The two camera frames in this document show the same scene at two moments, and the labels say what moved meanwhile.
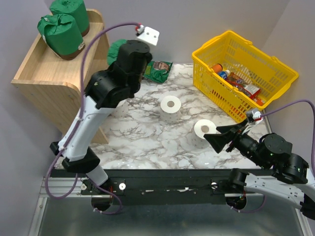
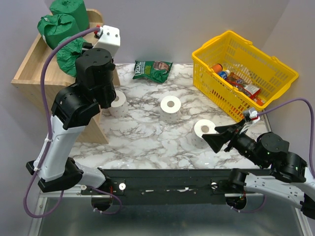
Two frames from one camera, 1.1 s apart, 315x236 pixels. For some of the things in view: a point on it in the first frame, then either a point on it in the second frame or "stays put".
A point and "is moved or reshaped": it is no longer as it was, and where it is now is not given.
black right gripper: [229, 132] stays put
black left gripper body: [136, 80] to [110, 93]
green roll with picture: [113, 49] is moved or reshaped
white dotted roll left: [121, 109] stays put
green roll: [62, 35] stays put
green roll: [77, 9] stays put
